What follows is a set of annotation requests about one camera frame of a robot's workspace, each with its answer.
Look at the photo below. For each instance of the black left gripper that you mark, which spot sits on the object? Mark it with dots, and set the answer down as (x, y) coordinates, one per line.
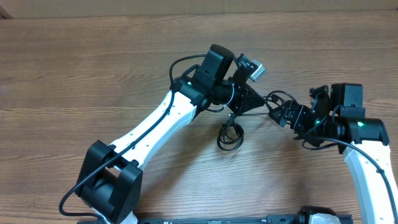
(243, 102)

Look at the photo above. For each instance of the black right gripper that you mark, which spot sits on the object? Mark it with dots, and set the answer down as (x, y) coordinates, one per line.
(287, 109)

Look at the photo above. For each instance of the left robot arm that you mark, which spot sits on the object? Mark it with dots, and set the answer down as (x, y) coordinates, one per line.
(110, 179)

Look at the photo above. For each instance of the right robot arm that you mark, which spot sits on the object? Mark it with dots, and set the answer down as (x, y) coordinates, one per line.
(336, 117)

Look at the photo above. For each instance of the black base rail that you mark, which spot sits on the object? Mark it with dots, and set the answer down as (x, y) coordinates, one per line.
(306, 215)

